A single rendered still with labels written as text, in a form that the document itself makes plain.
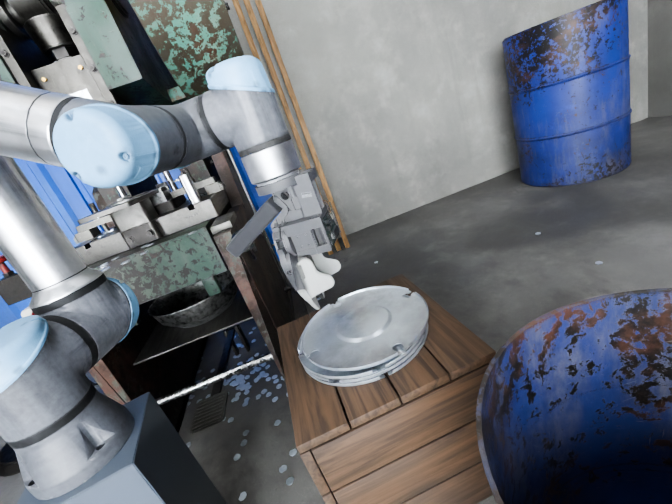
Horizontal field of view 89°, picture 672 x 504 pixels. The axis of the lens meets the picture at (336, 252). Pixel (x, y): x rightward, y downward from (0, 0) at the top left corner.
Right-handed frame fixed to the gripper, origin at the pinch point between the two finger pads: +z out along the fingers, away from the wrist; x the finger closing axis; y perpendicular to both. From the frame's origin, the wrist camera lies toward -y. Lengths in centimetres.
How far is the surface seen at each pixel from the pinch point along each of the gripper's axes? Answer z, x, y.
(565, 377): 18.5, -4.2, 33.7
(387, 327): 17.3, 12.8, 6.8
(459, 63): -29, 228, 57
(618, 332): 13.3, -2.3, 41.2
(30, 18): -74, 44, -66
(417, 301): 17.4, 20.8, 13.2
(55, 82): -58, 41, -66
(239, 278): 6.5, 31.8, -34.6
